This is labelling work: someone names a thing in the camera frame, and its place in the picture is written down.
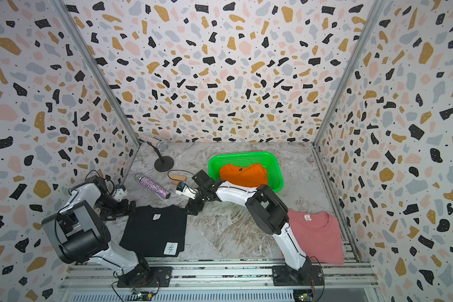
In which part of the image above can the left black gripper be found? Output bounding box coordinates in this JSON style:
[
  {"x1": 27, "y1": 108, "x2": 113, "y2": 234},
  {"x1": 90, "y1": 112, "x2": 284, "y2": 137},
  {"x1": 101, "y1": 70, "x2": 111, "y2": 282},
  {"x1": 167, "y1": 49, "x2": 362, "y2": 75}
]
[{"x1": 96, "y1": 196, "x2": 135, "y2": 220}]

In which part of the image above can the black t-shirt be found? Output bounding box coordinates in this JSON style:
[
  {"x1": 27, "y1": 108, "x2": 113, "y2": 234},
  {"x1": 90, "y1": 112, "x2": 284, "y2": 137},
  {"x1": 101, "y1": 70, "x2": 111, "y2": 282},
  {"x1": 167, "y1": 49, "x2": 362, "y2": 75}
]
[{"x1": 120, "y1": 205, "x2": 187, "y2": 257}]

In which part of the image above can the orange t-shirt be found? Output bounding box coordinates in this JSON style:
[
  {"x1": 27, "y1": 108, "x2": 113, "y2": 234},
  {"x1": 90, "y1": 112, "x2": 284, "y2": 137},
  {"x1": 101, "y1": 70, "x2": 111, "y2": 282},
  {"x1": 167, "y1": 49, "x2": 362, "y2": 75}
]
[{"x1": 219, "y1": 163, "x2": 269, "y2": 187}]

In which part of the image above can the green plastic basket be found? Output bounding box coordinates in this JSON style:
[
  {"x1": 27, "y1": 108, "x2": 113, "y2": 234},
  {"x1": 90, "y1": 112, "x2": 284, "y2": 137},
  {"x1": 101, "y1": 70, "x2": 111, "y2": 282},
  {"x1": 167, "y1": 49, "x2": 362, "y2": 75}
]
[{"x1": 208, "y1": 152, "x2": 284, "y2": 193}]

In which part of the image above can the pink t-shirt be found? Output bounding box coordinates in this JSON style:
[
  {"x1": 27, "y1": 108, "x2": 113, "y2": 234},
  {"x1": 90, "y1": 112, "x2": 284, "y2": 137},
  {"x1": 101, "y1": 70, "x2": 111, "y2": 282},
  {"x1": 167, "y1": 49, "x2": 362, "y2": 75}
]
[{"x1": 288, "y1": 210, "x2": 345, "y2": 265}]

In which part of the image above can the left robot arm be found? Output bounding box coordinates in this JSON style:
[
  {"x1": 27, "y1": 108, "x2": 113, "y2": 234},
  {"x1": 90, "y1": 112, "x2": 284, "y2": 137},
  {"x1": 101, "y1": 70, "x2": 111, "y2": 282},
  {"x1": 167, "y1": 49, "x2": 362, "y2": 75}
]
[{"x1": 42, "y1": 173, "x2": 154, "y2": 288}]

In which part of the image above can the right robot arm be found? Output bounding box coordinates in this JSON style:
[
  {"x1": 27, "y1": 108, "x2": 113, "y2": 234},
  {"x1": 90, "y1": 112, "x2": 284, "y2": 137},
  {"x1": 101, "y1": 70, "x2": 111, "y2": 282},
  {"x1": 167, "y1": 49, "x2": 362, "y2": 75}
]
[{"x1": 186, "y1": 170, "x2": 317, "y2": 285}]

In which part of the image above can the small cardboard piece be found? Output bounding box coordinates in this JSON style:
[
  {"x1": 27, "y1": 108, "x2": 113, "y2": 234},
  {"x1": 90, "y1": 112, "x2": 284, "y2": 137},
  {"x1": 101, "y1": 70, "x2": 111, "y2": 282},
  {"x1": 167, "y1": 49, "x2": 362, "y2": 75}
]
[{"x1": 171, "y1": 174, "x2": 187, "y2": 182}]

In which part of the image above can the glittery purple bottle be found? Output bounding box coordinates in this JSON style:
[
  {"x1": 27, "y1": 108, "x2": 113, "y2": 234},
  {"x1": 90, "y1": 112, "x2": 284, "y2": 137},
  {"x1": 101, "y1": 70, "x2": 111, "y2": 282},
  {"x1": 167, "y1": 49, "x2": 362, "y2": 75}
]
[{"x1": 135, "y1": 173, "x2": 171, "y2": 199}]

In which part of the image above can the microphone on black stand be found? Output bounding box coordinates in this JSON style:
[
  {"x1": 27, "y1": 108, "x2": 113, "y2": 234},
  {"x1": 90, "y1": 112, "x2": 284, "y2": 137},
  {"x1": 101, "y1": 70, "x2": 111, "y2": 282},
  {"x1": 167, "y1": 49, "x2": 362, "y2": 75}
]
[{"x1": 138, "y1": 134, "x2": 174, "y2": 172}]

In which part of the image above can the left circuit board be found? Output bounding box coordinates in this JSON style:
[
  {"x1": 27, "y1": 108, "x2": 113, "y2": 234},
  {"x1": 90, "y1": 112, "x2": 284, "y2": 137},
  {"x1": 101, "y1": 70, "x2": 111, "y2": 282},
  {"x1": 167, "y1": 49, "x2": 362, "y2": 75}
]
[{"x1": 132, "y1": 289, "x2": 156, "y2": 301}]

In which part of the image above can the circuit board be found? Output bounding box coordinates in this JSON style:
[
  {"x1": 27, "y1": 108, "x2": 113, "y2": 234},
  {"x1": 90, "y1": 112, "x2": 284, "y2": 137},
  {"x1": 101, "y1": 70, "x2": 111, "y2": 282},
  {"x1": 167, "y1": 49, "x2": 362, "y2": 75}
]
[
  {"x1": 293, "y1": 289, "x2": 314, "y2": 302},
  {"x1": 132, "y1": 289, "x2": 156, "y2": 301}
]

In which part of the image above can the right circuit board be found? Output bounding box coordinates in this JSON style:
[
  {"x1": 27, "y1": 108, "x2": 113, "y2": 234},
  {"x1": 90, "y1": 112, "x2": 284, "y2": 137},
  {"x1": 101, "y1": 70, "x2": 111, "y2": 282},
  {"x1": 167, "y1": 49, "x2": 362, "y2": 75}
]
[{"x1": 293, "y1": 289, "x2": 314, "y2": 302}]

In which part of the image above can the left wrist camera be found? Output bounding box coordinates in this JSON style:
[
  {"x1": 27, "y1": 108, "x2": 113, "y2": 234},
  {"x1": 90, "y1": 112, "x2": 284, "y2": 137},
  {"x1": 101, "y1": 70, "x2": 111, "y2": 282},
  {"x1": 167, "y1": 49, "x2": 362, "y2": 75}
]
[{"x1": 112, "y1": 184, "x2": 127, "y2": 201}]

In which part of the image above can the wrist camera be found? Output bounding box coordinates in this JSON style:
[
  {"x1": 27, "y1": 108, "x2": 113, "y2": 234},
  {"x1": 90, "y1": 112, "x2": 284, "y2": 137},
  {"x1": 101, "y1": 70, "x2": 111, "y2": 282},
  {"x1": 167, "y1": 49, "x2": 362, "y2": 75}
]
[
  {"x1": 176, "y1": 182, "x2": 197, "y2": 200},
  {"x1": 112, "y1": 184, "x2": 127, "y2": 201}
]

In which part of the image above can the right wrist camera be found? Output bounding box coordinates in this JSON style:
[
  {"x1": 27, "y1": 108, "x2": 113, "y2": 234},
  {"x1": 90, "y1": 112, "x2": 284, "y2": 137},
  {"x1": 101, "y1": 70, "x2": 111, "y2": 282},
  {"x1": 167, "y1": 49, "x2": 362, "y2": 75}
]
[{"x1": 176, "y1": 182, "x2": 197, "y2": 200}]

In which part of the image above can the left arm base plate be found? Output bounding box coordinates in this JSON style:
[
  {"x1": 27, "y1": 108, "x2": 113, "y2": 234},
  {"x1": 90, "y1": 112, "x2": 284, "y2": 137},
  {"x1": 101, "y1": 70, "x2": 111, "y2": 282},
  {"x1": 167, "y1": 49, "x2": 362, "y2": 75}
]
[{"x1": 117, "y1": 266, "x2": 172, "y2": 288}]

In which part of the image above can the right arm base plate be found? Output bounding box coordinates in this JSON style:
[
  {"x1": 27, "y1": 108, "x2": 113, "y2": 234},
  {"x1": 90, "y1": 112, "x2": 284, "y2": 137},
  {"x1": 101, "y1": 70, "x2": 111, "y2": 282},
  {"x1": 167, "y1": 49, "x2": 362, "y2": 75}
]
[{"x1": 272, "y1": 265, "x2": 325, "y2": 286}]

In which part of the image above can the aluminium rail frame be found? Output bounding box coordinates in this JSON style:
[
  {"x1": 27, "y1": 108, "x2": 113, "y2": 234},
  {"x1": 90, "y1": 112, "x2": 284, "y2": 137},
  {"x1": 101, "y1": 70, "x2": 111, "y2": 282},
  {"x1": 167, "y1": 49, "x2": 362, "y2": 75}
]
[{"x1": 57, "y1": 260, "x2": 384, "y2": 301}]

